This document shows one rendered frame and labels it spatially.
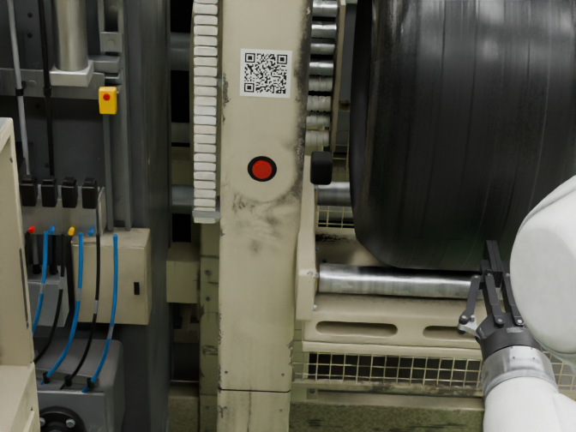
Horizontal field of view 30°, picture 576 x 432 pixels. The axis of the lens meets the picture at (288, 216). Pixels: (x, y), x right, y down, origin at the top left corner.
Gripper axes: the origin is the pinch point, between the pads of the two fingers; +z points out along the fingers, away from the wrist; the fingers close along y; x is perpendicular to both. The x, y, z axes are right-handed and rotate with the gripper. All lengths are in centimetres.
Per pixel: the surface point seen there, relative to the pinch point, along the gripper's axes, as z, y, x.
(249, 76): 23.0, 35.3, -14.9
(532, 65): 7.5, -2.0, -27.4
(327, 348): 7.7, 21.6, 25.4
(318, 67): 60, 24, 4
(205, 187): 21.5, 42.0, 4.6
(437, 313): 9.7, 4.5, 18.7
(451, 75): 6.6, 8.6, -26.0
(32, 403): -14, 63, 17
